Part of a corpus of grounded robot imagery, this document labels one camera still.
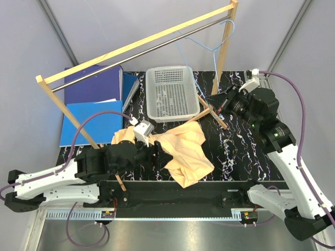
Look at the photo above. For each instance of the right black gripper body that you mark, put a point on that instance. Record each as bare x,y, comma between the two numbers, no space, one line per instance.
237,104

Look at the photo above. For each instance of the blue upright binder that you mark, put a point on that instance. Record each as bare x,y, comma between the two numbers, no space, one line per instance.
130,86

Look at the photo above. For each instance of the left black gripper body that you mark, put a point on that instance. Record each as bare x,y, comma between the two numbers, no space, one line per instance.
144,156

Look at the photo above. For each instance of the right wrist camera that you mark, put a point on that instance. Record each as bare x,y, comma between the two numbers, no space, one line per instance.
252,80

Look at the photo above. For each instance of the wooden clothes rack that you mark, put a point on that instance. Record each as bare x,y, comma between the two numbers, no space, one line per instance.
44,82

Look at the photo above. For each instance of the light blue wire hanger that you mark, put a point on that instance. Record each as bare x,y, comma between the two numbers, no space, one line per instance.
213,50

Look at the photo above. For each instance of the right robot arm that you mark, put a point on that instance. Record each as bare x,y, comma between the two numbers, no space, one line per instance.
304,216

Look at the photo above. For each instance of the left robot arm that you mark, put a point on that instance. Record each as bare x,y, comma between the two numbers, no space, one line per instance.
84,179

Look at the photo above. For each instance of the black marbled table mat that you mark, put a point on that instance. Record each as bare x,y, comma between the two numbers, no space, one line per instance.
233,152

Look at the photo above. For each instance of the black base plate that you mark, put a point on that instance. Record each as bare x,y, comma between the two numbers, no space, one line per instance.
170,200

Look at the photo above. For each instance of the blue folder with papers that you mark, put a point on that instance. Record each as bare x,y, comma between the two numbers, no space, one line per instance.
101,128

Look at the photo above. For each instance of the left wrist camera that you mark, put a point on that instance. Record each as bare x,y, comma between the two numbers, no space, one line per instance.
142,130

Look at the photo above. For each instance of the beige t shirt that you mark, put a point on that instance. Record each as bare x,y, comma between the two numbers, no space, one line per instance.
189,164

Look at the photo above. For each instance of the white plastic basket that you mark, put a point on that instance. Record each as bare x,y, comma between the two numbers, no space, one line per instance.
171,94

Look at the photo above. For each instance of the purple ring binder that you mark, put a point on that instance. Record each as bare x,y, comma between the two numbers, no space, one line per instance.
104,86

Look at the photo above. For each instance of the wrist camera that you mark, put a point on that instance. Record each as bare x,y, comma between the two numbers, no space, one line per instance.
142,130
252,80

